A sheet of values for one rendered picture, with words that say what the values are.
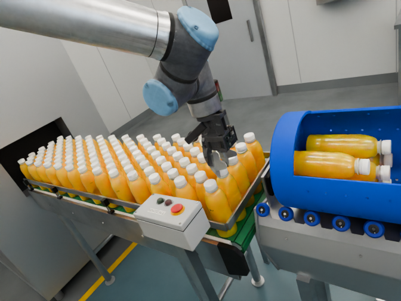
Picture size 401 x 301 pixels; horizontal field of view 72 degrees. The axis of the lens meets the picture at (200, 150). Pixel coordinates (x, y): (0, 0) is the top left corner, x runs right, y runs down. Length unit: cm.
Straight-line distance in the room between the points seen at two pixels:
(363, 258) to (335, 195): 22
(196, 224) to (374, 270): 48
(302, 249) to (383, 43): 343
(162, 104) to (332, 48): 368
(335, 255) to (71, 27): 83
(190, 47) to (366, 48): 368
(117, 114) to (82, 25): 488
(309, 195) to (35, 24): 66
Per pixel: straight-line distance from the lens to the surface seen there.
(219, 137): 77
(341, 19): 409
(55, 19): 51
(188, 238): 78
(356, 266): 90
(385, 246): 85
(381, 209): 73
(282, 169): 73
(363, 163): 76
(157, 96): 62
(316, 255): 92
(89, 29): 51
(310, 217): 85
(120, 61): 558
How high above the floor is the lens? 157
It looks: 26 degrees down
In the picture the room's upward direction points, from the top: 21 degrees counter-clockwise
